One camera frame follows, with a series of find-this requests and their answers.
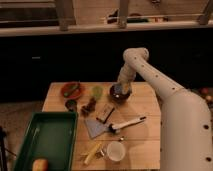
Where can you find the blue grey sponge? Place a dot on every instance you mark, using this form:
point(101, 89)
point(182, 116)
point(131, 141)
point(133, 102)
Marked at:
point(118, 88)

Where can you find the dark purple bowl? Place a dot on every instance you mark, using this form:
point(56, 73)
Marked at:
point(119, 98)

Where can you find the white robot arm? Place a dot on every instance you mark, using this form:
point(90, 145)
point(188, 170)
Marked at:
point(186, 137)

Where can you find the light green cup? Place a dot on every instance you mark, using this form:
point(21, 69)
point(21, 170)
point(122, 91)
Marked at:
point(97, 92)

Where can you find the white black eraser block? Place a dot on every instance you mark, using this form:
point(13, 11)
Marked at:
point(105, 112)

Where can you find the green pickle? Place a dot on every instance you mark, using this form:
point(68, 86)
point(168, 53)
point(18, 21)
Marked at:
point(69, 89)

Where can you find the brown pine cone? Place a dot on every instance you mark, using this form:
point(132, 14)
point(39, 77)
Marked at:
point(90, 107)

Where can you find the orange plate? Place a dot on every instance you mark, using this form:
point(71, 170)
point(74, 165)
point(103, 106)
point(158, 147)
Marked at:
point(76, 94)

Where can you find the dark green small cup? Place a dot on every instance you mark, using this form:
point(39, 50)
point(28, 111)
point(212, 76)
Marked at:
point(71, 105)

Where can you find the grey triangular cloth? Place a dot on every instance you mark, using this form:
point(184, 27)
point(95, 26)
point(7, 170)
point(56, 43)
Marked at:
point(95, 128)

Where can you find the white cup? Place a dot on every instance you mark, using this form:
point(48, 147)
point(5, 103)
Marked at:
point(115, 151)

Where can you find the yellow banana toy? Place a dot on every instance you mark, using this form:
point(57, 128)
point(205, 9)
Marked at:
point(89, 155)

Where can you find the green plastic bin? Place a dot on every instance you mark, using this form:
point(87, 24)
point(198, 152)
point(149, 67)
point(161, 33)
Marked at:
point(50, 136)

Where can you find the orange fruit toy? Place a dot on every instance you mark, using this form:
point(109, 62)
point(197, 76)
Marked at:
point(40, 165)

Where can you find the black tripod stand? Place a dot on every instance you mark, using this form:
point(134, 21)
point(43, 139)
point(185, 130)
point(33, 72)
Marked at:
point(3, 160)

